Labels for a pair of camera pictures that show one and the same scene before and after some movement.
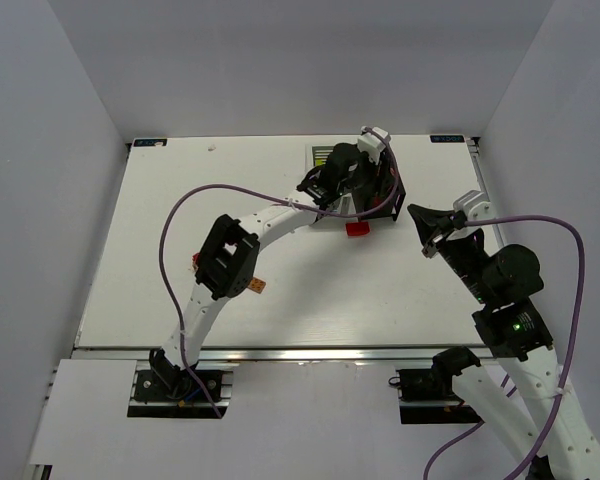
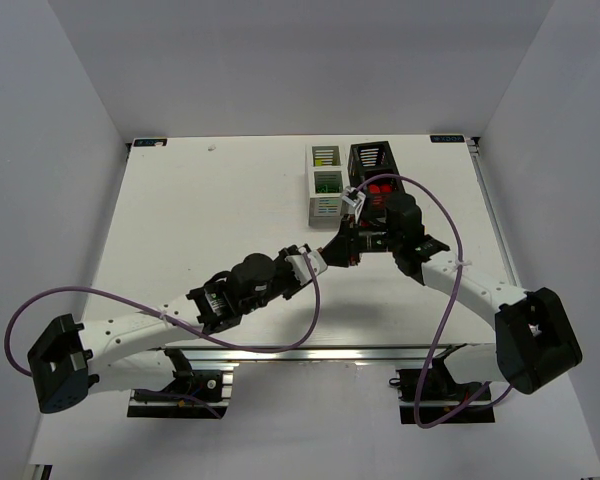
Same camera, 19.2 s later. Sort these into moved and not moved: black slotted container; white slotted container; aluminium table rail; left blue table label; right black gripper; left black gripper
Moved: right black gripper; left black gripper
Not moved: aluminium table rail; left blue table label; black slotted container; white slotted container
